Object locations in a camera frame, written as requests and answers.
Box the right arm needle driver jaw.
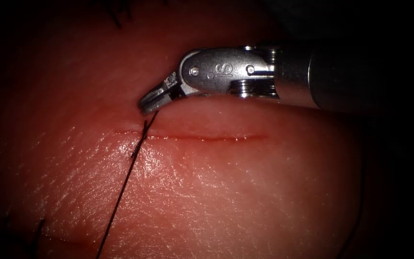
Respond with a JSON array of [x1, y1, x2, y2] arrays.
[[140, 85, 187, 116], [138, 71, 181, 108]]

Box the right arm needle driver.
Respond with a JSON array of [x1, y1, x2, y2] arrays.
[[177, 45, 280, 99]]

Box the black thread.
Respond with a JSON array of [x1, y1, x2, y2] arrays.
[[95, 109, 160, 259]]

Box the black stitching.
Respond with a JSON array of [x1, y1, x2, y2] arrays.
[[106, 1, 132, 29], [28, 217, 46, 259]]

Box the tissue pad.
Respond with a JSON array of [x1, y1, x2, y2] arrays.
[[0, 0, 373, 259]]

